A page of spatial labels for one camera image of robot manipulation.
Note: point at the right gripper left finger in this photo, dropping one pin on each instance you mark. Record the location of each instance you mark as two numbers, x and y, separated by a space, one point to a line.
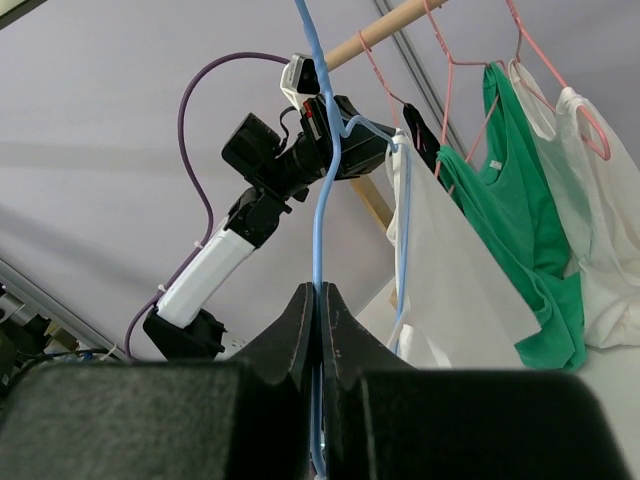
279 354

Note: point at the blue wire hanger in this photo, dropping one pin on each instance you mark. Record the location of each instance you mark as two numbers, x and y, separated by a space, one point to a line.
320 225

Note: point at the black tank top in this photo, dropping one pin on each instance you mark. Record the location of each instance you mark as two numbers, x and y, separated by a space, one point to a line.
424 141

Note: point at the wooden clothes rack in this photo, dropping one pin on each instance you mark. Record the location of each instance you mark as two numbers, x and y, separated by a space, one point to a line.
390 24

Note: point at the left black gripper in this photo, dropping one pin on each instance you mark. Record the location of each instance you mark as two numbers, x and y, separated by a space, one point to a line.
264 159

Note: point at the green tank top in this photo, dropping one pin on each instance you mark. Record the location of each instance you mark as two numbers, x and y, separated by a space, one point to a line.
509 204

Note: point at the pink wire hanger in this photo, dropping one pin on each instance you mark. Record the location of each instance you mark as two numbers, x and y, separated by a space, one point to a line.
396 104
452 64
560 75

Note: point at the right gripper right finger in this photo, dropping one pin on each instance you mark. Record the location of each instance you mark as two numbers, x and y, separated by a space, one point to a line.
350 351

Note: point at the white tank top on pink hanger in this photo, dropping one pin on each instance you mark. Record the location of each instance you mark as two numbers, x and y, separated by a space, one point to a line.
595 186

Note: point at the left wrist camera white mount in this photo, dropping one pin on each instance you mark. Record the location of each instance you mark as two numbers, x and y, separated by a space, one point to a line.
299 83

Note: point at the white tank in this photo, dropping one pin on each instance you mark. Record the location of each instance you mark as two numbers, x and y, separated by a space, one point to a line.
595 186
456 308

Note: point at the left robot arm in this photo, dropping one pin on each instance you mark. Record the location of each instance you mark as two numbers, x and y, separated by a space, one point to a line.
178 324

